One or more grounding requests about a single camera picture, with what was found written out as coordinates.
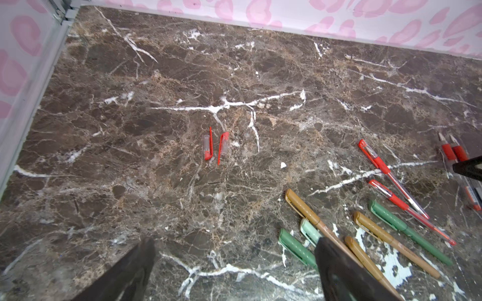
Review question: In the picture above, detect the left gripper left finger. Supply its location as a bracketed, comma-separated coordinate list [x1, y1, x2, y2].
[74, 238, 156, 300]

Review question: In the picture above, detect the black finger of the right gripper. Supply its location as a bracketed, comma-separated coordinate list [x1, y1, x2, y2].
[453, 156, 482, 181]

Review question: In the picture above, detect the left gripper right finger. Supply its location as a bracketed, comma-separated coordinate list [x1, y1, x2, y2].
[315, 238, 398, 300]

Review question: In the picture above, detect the red pen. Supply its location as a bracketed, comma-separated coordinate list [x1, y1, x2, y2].
[449, 134, 481, 203]
[438, 132, 481, 211]
[358, 139, 429, 219]
[369, 179, 456, 246]

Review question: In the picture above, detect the red pen cap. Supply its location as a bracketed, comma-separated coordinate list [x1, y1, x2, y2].
[217, 132, 230, 165]
[203, 127, 213, 161]

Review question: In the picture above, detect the brown pen left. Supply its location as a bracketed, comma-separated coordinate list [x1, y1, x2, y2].
[284, 189, 364, 268]

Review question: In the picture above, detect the light green pen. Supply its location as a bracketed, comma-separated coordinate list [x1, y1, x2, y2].
[300, 218, 322, 247]

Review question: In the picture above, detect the brown pen right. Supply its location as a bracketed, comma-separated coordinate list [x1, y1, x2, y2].
[353, 211, 441, 279]

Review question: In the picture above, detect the dark green pen left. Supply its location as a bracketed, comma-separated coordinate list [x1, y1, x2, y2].
[278, 228, 318, 271]

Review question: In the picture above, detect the dark green pen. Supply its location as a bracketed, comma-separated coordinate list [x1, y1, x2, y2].
[368, 200, 453, 266]
[278, 228, 318, 271]

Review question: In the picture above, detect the dark green pen right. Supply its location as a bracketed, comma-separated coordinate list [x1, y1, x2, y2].
[368, 200, 453, 266]

